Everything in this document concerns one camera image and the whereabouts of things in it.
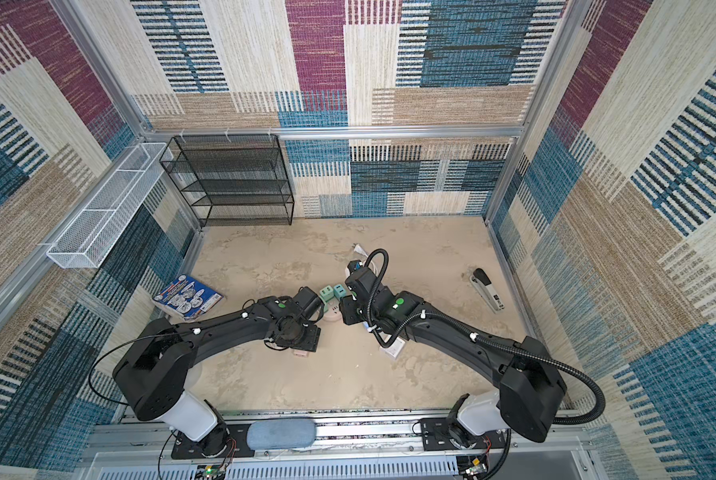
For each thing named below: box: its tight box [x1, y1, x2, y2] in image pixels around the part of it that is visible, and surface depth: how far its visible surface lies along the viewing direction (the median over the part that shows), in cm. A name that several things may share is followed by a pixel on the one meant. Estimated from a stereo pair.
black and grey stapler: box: [470, 268, 505, 314], surface depth 98 cm
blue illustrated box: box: [152, 274, 224, 321], surface depth 98 cm
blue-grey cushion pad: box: [246, 419, 317, 450], surface depth 73 cm
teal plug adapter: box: [333, 284, 347, 301], surface depth 94 cm
